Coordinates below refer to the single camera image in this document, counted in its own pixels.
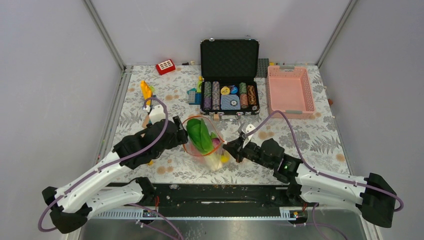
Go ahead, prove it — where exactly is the green yellow toy figure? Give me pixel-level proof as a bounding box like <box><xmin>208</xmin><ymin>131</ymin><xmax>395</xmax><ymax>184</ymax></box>
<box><xmin>196</xmin><ymin>76</ymin><xmax>204</xmax><ymax>93</ymax></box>

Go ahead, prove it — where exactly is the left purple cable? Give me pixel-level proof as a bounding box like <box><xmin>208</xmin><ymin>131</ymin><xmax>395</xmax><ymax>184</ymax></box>
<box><xmin>37</xmin><ymin>96</ymin><xmax>185</xmax><ymax>240</ymax></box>

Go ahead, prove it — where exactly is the clear orange-zip bag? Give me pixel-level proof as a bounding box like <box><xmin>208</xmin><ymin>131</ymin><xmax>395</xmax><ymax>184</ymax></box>
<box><xmin>181</xmin><ymin>115</ymin><xmax>231</xmax><ymax>172</ymax></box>

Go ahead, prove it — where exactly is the yellow toy banana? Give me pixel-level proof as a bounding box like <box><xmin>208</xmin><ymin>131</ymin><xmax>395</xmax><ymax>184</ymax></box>
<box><xmin>220</xmin><ymin>154</ymin><xmax>230</xmax><ymax>163</ymax></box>

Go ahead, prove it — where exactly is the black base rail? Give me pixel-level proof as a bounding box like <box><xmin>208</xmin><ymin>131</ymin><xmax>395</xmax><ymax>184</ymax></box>
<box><xmin>131</xmin><ymin>177</ymin><xmax>313</xmax><ymax>219</ymax></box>

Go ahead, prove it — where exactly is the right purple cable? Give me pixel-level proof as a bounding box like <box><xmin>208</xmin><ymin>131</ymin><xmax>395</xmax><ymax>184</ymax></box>
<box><xmin>241</xmin><ymin>110</ymin><xmax>405</xmax><ymax>240</ymax></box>

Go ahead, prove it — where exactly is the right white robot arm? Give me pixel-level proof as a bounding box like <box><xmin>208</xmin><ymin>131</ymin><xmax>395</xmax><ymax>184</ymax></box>
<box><xmin>223</xmin><ymin>124</ymin><xmax>397</xmax><ymax>228</ymax></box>

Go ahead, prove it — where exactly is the black poker chip case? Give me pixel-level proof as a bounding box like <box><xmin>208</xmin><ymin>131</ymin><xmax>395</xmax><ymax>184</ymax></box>
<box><xmin>200</xmin><ymin>39</ymin><xmax>261</xmax><ymax>116</ymax></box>

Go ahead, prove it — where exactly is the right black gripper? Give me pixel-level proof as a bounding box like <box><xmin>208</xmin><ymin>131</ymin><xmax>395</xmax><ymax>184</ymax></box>
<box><xmin>221</xmin><ymin>135</ymin><xmax>275</xmax><ymax>170</ymax></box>

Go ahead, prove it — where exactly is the grey building baseplate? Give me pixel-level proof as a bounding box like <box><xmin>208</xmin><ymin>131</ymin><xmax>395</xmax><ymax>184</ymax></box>
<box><xmin>256</xmin><ymin>58</ymin><xmax>270</xmax><ymax>78</ymax></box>

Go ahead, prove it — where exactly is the red white toy block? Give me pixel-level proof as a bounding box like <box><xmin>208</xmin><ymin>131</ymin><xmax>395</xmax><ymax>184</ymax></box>
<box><xmin>155</xmin><ymin>59</ymin><xmax>176</xmax><ymax>76</ymax></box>

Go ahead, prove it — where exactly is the pink plastic basket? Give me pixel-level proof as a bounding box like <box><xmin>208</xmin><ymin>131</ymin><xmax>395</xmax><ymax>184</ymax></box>
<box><xmin>266</xmin><ymin>65</ymin><xmax>316</xmax><ymax>119</ymax></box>

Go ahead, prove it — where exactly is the purple cable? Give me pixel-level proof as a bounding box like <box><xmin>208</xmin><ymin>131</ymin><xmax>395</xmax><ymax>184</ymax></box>
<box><xmin>37</xmin><ymin>96</ymin><xmax>185</xmax><ymax>240</ymax></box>
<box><xmin>241</xmin><ymin>110</ymin><xmax>405</xmax><ymax>240</ymax></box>

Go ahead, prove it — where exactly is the teal blue block stack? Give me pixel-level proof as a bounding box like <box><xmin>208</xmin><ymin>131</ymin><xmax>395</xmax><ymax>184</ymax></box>
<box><xmin>186</xmin><ymin>88</ymin><xmax>202</xmax><ymax>105</ymax></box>

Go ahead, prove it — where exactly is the purple toy onion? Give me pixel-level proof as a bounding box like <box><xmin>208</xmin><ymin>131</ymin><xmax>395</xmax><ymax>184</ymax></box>
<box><xmin>211</xmin><ymin>137</ymin><xmax>221</xmax><ymax>148</ymax></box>

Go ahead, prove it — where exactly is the floral table mat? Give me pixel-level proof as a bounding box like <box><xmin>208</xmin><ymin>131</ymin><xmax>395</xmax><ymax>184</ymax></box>
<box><xmin>109</xmin><ymin>64</ymin><xmax>353</xmax><ymax>186</ymax></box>

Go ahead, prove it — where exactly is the green white bok choy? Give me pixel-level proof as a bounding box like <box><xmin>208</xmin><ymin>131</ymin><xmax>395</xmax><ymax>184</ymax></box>
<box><xmin>186</xmin><ymin>118</ymin><xmax>223</xmax><ymax>172</ymax></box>

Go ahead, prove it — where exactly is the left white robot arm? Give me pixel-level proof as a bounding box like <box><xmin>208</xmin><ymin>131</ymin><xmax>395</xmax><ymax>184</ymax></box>
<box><xmin>42</xmin><ymin>105</ymin><xmax>188</xmax><ymax>234</ymax></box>

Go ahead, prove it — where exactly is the yellow blue toy cart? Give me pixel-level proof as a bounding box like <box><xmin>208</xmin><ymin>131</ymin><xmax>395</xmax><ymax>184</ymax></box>
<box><xmin>140</xmin><ymin>80</ymin><xmax>153</xmax><ymax>111</ymax></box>

